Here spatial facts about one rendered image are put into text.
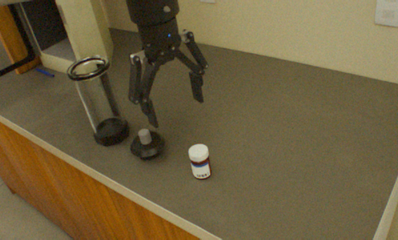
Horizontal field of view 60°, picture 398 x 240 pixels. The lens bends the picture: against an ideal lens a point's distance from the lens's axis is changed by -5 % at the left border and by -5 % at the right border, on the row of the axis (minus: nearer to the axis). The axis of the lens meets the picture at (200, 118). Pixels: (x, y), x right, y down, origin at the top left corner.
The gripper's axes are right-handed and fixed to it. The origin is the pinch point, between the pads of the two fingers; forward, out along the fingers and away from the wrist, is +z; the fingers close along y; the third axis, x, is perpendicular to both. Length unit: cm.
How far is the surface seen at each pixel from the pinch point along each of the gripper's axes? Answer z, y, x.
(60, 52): 10, 4, -80
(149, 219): 31.8, 13.2, -4.3
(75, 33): -2, 0, -62
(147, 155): 14.4, 7.2, -7.0
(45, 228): 111, 46, -106
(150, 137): 12.2, 4.0, -9.8
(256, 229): 16.9, 1.8, 25.6
